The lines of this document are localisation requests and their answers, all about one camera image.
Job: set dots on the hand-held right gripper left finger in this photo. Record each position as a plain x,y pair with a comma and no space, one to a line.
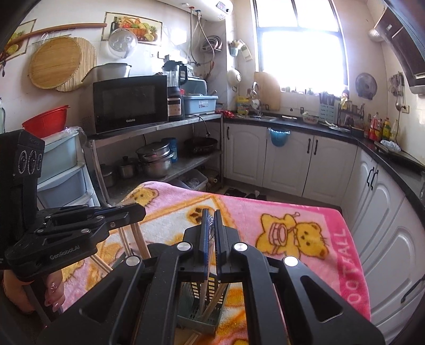
205,245

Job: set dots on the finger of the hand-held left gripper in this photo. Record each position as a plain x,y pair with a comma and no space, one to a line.
126,210
83,227

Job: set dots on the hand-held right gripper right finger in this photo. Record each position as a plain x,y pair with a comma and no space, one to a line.
218,245

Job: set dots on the chopstick pair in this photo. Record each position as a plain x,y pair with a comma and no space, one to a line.
141,242
101,263

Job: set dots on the green plastic utensil holder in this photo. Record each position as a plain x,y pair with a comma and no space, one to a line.
196,323

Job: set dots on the person's left hand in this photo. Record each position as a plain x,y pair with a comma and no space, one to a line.
54,292

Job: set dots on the small steel pot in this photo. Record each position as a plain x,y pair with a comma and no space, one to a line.
126,167

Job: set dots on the pink printed blanket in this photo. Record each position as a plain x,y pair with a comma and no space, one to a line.
252,212

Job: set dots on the pale blue plastic drawer unit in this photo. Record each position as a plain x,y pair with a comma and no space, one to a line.
66,172

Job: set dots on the stacked steel pots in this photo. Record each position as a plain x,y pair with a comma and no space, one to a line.
156,161

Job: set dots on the clear plastic storage box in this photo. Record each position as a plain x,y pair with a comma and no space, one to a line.
196,180

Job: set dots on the metal shelf rack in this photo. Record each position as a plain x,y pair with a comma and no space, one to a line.
149,127

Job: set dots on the black wok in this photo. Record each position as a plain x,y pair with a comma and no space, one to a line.
201,146

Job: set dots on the black microwave oven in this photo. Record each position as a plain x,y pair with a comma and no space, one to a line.
129,102

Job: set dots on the white kitchen cabinets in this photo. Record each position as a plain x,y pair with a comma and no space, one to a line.
292,162

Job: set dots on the red plastic basin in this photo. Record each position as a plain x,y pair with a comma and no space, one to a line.
43,122

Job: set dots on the blue hanging plastic bin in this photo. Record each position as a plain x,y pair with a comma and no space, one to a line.
279,137

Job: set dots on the grey-blue plastic dish bin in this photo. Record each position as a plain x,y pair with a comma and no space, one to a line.
199,104

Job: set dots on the black blender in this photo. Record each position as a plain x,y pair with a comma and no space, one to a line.
174,89

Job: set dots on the large metal pot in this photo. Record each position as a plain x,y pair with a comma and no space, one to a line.
109,71

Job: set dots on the round bamboo mat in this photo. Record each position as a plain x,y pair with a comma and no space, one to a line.
88,66

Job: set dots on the patterned glass bowl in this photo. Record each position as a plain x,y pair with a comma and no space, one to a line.
309,118

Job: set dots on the pale wooden cutting board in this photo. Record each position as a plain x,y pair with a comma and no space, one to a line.
267,91

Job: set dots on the round bamboo tray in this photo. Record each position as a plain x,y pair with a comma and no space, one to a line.
53,64

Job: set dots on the white plastic food cover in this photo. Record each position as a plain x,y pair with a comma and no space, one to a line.
123,44

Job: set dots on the white hanging colander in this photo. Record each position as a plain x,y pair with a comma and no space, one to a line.
234,77

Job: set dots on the pale green knife holder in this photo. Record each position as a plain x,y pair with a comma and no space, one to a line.
327,106

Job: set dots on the long wooden rolling pin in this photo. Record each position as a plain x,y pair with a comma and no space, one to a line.
66,28

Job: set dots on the black kitchen countertop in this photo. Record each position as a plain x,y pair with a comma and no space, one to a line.
391,159

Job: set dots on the row of condiment bottles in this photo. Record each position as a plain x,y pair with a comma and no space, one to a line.
380,127

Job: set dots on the kitchen window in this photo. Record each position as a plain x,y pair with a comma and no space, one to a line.
298,49

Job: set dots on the white water heater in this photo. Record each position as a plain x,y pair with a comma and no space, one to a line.
209,8

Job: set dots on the black range hood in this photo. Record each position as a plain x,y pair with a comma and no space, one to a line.
405,43

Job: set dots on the fruit wall poster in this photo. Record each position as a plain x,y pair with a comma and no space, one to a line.
20,39
146,28

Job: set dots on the small wall fan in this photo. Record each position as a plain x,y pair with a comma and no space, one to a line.
365,85

